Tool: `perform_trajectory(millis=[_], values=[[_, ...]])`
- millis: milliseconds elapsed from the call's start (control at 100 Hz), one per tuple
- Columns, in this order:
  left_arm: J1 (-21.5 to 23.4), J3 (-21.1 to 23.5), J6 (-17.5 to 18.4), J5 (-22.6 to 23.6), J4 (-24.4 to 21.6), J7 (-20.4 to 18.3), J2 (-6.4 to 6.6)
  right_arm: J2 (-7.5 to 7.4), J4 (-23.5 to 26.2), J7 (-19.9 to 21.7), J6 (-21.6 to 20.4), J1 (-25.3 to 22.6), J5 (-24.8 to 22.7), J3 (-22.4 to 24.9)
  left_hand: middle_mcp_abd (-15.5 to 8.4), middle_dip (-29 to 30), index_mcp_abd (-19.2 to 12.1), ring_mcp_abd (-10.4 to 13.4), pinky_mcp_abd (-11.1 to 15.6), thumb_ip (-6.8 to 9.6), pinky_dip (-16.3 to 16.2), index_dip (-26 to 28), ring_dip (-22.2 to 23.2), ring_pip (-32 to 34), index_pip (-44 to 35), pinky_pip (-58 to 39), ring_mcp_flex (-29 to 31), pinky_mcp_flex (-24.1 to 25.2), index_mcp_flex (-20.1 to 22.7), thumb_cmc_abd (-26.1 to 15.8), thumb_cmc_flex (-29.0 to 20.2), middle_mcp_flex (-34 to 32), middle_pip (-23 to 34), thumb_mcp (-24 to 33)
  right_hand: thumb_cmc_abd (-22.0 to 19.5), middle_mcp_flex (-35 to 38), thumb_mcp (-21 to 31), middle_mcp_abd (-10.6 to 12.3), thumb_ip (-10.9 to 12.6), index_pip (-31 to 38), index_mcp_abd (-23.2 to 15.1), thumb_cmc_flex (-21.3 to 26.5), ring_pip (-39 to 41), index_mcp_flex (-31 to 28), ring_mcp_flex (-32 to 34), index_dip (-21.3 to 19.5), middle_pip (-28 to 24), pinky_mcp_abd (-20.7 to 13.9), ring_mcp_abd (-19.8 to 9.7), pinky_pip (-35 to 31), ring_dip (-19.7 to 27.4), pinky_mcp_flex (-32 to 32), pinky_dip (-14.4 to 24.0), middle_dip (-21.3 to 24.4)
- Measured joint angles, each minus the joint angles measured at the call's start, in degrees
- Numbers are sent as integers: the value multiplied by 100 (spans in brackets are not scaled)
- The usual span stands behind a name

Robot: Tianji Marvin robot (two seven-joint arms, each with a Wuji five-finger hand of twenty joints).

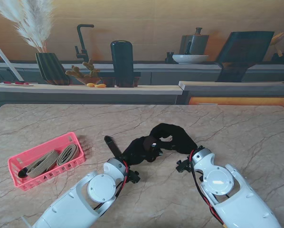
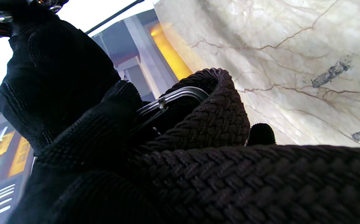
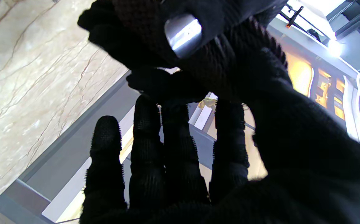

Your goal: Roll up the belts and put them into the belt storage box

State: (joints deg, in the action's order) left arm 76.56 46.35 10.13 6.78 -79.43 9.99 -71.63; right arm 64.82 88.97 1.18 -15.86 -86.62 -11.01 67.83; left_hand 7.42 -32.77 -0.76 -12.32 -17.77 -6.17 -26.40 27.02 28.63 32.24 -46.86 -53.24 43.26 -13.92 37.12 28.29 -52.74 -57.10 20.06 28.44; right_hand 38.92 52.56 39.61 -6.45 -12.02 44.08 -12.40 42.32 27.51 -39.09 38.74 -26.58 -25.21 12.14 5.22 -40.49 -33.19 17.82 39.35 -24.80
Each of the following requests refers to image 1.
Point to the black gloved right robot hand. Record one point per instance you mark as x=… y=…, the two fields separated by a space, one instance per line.
x=180 y=140

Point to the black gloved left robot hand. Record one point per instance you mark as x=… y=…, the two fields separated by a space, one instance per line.
x=137 y=152

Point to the black leather belt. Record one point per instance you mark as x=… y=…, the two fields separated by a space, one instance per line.
x=148 y=142

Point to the long beige woven belt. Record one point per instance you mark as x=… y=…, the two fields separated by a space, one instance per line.
x=41 y=165

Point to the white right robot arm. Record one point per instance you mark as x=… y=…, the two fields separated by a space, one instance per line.
x=222 y=187

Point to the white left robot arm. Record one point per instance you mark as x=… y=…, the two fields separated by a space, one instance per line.
x=85 y=197

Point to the pink plastic storage basket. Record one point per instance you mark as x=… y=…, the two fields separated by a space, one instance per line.
x=16 y=166

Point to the grey counter with orange light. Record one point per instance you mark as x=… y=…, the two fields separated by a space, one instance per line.
x=227 y=91

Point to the yellow orange fruit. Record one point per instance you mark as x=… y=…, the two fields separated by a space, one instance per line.
x=90 y=84
x=100 y=86

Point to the grey back cabinet counter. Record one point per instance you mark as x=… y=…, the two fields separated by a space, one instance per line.
x=156 y=66

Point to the small black bottles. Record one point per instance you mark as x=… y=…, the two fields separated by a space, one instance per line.
x=169 y=59

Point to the white shallow bowl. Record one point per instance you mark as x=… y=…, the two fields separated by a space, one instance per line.
x=190 y=59

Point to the cactus plant in bowl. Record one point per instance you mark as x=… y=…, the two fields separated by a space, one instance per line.
x=92 y=71

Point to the grey jug with lid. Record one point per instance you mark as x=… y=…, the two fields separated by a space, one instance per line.
x=199 y=45

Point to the dark slanted board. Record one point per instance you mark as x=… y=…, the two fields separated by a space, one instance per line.
x=244 y=54

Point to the dark ribbed vase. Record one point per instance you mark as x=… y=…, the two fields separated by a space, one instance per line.
x=51 y=69

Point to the black kitchen faucet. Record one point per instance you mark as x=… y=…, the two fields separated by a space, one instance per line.
x=82 y=40

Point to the plate with red slices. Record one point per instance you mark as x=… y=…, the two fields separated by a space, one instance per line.
x=18 y=83

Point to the yellow wooden utensil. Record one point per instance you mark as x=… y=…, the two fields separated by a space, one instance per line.
x=277 y=38

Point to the white leaning slat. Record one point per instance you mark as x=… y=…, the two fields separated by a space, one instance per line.
x=9 y=64

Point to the white pampas grass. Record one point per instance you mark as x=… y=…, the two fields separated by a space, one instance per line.
x=35 y=28

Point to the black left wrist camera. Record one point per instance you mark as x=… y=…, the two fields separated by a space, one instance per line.
x=134 y=177

